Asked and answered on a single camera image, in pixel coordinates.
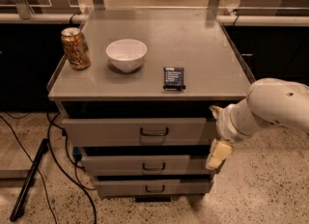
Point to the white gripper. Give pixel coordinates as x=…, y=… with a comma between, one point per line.
x=224, y=126

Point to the orange soda can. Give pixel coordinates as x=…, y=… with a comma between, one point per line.
x=75, y=48

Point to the white ceramic bowl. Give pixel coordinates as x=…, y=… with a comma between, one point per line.
x=126, y=55

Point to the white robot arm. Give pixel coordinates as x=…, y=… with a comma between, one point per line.
x=269, y=103

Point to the grey top drawer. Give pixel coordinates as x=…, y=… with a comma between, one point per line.
x=139, y=132

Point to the grey drawer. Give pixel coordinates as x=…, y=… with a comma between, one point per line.
x=138, y=165
x=139, y=132
x=153, y=187

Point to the grey bottom drawer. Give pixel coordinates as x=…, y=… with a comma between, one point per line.
x=153, y=187

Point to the grey drawer cabinet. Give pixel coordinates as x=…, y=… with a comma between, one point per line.
x=214, y=74

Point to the black bar on floor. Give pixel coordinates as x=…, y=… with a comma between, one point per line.
x=20, y=201

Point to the grey middle drawer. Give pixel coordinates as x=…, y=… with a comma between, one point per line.
x=138, y=165

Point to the dark blue snack box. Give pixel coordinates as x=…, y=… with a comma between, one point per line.
x=174, y=79

